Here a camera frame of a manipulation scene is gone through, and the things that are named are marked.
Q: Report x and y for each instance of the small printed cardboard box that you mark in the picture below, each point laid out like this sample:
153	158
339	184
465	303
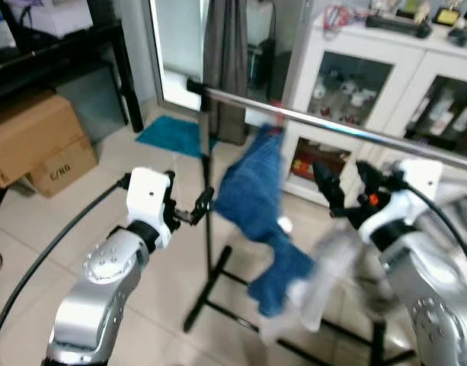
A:
65	171

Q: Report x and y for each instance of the long black case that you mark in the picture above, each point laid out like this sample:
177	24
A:
399	26

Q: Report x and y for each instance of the teal floor mat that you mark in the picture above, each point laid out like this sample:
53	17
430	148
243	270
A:
172	136

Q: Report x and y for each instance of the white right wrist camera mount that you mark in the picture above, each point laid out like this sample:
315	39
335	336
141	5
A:
423	177

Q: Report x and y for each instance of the steel rail black clothes rack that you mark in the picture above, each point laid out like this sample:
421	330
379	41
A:
332	125

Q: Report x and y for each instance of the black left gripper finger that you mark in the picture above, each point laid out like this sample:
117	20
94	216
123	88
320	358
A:
171	177
205	204

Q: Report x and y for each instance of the grey curtain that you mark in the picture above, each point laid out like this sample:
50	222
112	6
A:
225	61

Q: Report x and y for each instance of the glass sliding door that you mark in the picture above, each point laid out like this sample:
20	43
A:
180	46

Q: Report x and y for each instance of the white crumpled cloth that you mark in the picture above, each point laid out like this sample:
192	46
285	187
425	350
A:
321	290

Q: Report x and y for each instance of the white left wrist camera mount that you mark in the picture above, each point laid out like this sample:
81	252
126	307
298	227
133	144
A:
147	194

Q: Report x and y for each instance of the white storage box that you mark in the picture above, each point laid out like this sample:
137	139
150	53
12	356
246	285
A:
54	17

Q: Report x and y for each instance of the black shelf unit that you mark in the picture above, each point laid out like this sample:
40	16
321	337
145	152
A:
129	84

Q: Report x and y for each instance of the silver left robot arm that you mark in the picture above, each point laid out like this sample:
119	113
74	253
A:
103	267

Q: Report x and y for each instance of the blue denim shorts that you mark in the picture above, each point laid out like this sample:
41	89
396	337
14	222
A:
252	191

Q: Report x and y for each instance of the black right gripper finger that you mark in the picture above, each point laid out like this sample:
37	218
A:
372	178
330	189

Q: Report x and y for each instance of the white glass-door cabinet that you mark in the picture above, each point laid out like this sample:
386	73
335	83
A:
417	61

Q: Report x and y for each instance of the large brown cardboard box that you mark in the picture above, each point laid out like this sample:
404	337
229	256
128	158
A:
31	133

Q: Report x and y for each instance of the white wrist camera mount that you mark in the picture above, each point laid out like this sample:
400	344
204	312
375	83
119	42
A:
147	194
423	177

